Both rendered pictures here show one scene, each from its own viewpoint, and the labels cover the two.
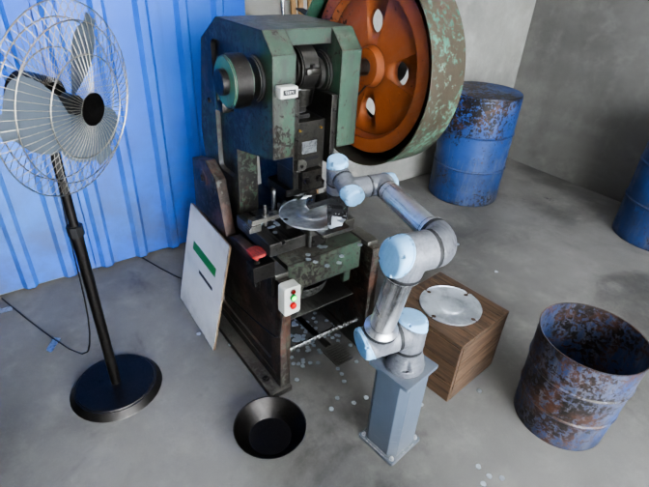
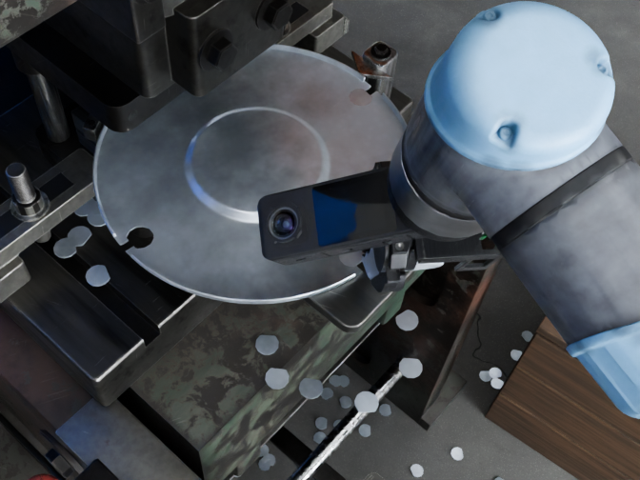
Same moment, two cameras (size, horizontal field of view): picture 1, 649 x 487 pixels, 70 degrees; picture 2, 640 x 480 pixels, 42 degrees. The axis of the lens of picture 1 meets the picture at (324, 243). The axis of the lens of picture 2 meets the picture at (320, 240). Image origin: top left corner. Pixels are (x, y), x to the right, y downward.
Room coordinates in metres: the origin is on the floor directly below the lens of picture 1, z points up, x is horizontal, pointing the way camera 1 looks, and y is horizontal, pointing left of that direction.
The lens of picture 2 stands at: (1.30, 0.12, 1.38)
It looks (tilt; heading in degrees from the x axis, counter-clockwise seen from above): 57 degrees down; 344
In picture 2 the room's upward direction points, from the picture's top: 6 degrees clockwise
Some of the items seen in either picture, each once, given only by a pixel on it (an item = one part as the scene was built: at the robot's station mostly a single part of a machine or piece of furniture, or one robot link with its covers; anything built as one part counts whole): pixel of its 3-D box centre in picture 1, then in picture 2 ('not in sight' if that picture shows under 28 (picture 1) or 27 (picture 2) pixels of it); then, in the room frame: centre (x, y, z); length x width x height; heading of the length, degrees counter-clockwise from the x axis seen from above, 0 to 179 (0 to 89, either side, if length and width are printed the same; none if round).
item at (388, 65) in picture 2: not in sight; (375, 82); (1.87, -0.08, 0.75); 0.03 x 0.03 x 0.10; 38
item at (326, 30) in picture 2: not in sight; (280, 21); (1.97, 0.00, 0.76); 0.17 x 0.06 x 0.10; 128
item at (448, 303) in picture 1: (450, 304); not in sight; (1.73, -0.61, 0.35); 0.29 x 0.29 x 0.01
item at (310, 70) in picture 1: (298, 89); not in sight; (1.86, 0.14, 1.27); 0.21 x 0.12 x 0.34; 38
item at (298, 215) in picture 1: (313, 213); (257, 161); (1.76, 0.06, 0.78); 0.29 x 0.29 x 0.01
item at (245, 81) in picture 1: (239, 84); not in sight; (1.73, 0.34, 1.31); 0.22 x 0.12 x 0.22; 38
